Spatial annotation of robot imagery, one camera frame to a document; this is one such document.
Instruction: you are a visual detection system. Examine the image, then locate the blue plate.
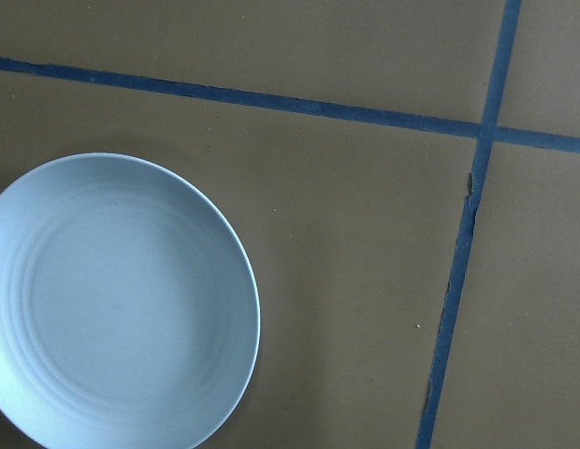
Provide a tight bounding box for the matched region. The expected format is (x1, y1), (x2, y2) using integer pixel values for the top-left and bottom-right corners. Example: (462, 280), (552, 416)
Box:
(0, 153), (261, 448)

